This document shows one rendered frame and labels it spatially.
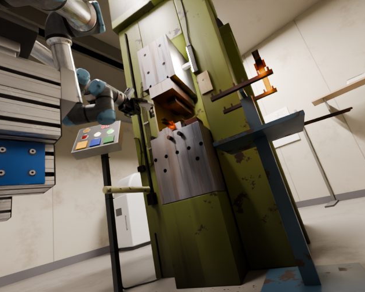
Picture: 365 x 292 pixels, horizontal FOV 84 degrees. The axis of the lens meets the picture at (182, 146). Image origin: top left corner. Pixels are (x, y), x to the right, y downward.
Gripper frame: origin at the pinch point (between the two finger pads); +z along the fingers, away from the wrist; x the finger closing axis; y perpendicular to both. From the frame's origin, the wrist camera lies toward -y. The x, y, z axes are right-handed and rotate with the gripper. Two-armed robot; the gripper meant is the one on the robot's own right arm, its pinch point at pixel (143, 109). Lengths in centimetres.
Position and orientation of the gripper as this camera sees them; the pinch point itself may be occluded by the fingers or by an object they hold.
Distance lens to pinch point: 122.0
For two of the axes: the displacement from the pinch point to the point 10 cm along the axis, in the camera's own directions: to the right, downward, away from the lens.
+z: 4.6, 1.8, 8.7
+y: 2.1, 9.3, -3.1
